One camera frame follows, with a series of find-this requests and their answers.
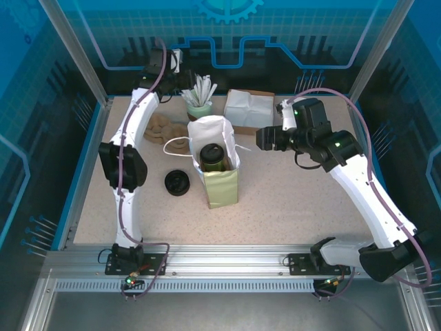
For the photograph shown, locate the green coffee cup black lid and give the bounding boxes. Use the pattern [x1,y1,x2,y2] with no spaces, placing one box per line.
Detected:
[198,143,225,172]

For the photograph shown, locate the gold green paper bag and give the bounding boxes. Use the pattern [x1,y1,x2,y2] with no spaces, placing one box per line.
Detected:
[163,115,252,210]

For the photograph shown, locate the white wrapped straws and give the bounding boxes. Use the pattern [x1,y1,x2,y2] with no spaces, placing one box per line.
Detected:
[181,72,218,107]

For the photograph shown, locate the brown cardboard napkin box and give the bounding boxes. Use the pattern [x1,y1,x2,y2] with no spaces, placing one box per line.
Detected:
[223,88,276,136]

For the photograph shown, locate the white paper napkins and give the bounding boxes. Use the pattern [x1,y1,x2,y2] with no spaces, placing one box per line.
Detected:
[224,90,276,128]

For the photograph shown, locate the black cup lid stack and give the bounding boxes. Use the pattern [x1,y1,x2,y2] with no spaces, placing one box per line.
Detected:
[164,169,192,197]

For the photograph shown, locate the small LED circuit board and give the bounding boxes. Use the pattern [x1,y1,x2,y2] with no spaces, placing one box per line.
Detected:
[124,274,144,289]
[323,275,345,289]

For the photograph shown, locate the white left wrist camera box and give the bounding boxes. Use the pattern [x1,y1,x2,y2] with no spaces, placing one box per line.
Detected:
[171,48,183,74]

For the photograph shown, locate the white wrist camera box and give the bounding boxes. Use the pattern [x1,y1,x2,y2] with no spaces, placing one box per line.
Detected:
[275,99,298,132]
[171,48,183,74]

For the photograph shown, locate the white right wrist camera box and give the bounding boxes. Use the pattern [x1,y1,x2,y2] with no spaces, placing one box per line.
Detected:
[275,99,298,132]

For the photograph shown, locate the thin black right gripper cable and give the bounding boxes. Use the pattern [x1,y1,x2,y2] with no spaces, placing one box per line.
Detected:
[294,151,323,170]

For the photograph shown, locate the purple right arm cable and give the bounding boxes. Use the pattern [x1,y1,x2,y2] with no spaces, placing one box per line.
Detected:
[289,88,433,289]

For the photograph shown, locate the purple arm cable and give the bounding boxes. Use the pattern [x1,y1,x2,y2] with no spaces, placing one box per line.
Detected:
[115,37,172,277]
[289,88,433,289]

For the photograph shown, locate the aluminium frame post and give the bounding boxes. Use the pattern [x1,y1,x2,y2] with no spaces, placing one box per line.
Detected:
[346,0,409,108]
[37,0,113,106]

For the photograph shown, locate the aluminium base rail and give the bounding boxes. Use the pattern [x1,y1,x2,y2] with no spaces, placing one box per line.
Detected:
[44,243,406,280]

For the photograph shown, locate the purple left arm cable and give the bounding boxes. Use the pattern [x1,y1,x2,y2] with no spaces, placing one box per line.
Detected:
[115,37,172,277]

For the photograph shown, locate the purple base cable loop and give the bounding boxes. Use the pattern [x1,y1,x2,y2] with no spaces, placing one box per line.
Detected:
[311,272,356,301]
[120,260,170,301]

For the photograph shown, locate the slotted metal cable duct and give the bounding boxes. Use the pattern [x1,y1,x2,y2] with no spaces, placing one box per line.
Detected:
[54,279,316,294]

